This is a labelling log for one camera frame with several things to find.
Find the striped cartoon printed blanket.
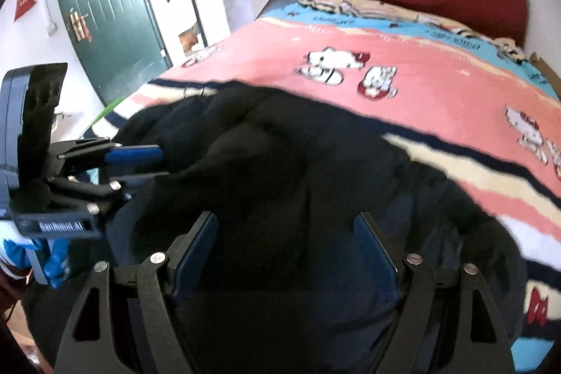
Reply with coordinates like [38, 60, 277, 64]
[83, 4, 561, 374]

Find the orange box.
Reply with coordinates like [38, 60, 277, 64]
[179, 26, 200, 53]

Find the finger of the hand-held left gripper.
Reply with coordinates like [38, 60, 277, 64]
[47, 171, 170, 217]
[57, 137, 164, 178]

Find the red wall ornament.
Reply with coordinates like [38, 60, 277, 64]
[13, 0, 38, 23]

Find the green door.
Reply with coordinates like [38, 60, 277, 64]
[51, 0, 174, 105]

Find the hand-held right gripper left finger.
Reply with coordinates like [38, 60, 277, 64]
[53, 211, 220, 374]

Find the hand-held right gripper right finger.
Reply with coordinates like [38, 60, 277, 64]
[353, 211, 515, 374]

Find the brown cardboard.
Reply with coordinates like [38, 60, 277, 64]
[528, 52, 561, 98]

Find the green strip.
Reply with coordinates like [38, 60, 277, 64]
[81, 96, 128, 138]

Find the dark navy puffer jacket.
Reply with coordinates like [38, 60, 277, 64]
[20, 80, 531, 374]

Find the person's left hand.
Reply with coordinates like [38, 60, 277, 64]
[0, 236, 72, 291]

